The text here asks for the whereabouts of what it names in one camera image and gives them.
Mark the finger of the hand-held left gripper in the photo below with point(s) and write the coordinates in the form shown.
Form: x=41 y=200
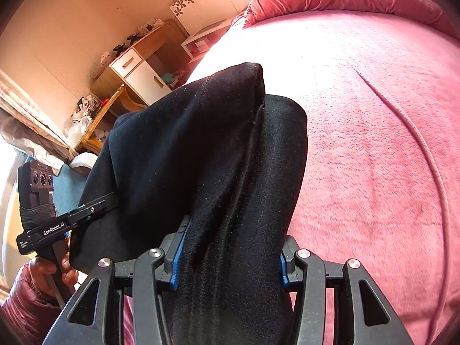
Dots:
x=97 y=206

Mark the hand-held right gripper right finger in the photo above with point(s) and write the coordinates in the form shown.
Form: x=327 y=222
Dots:
x=285 y=258

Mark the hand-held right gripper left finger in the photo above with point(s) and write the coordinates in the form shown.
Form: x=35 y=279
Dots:
x=174 y=266

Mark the black pants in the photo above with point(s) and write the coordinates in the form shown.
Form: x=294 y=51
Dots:
x=201 y=151

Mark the person's left forearm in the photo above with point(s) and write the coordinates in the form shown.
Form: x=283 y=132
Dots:
x=25 y=312

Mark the person's left hand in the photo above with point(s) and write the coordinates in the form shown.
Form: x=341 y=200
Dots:
x=39 y=273

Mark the white cloth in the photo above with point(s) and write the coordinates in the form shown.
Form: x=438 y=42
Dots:
x=83 y=160

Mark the clear plastic bag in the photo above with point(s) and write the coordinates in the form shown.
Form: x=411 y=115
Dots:
x=79 y=129

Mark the beige curtain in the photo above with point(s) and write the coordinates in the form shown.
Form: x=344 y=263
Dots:
x=28 y=115

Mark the wooden chair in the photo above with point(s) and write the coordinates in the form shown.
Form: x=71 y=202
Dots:
x=118 y=104

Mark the pink bed with blanket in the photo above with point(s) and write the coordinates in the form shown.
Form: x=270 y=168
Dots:
x=359 y=151

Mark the white power strip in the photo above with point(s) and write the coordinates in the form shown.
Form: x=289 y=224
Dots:
x=102 y=63

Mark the white container with teal lid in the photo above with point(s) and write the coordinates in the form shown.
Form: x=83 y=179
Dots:
x=168 y=79

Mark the wooden desk with white drawers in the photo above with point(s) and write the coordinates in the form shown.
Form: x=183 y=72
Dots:
x=143 y=68

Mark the black desk gadget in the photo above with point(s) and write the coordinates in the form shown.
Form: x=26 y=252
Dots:
x=120 y=47
x=133 y=37

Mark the white low shelf unit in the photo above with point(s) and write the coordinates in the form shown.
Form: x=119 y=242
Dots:
x=205 y=41

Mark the white floral panel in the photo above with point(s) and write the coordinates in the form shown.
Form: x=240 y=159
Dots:
x=205 y=3

